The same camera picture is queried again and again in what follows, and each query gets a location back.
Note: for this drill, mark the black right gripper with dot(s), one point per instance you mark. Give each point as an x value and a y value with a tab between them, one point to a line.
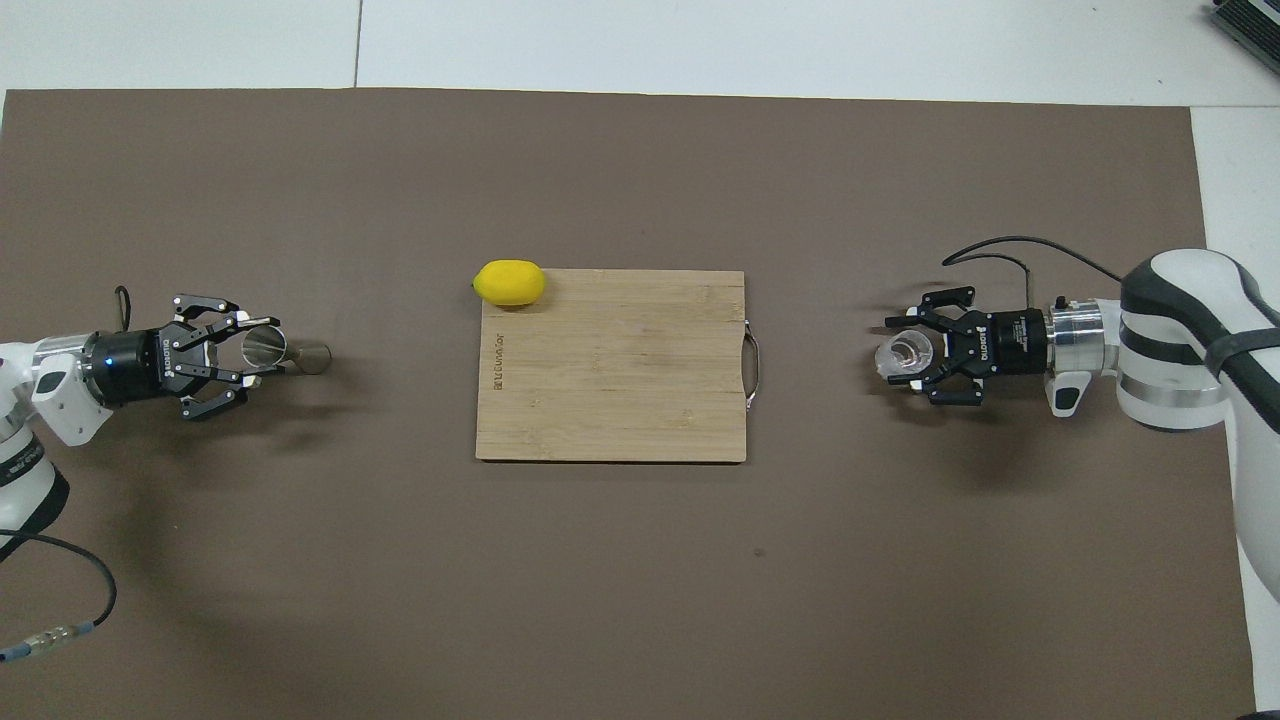
1010	345

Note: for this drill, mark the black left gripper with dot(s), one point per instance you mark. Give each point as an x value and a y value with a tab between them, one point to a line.
140	365

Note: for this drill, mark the small clear glass cup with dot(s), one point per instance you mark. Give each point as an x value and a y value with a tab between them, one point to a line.
908	358

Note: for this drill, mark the steel double jigger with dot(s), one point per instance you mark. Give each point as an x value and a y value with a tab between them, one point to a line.
265	348

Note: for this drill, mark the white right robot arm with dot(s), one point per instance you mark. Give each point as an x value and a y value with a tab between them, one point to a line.
1190	340

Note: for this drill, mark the yellow lemon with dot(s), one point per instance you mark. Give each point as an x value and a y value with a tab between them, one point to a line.
510	282

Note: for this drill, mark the large brown table mat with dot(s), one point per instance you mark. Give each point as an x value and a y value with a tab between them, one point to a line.
640	580

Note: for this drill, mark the grey ribbed device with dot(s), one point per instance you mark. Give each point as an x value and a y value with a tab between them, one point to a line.
1250	25

